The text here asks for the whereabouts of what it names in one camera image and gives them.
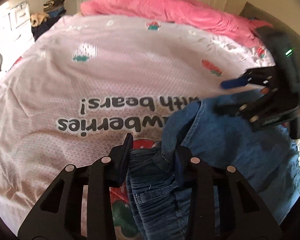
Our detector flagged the pile of folded clothes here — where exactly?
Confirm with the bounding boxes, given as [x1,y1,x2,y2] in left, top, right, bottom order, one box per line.
[30,0,66,41]

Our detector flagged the white drawer cabinet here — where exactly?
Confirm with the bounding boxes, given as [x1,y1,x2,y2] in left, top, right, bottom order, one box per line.
[0,1,34,71]

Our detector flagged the blue denim pants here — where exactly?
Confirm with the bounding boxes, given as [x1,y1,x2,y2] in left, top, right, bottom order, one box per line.
[126,90,300,239]

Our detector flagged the pink fleece blanket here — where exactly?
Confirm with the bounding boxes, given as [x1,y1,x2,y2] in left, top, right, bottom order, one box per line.
[80,0,273,48]

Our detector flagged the pink strawberry bear bedsheet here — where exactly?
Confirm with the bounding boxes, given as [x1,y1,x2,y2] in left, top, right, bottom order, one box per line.
[0,13,278,240]

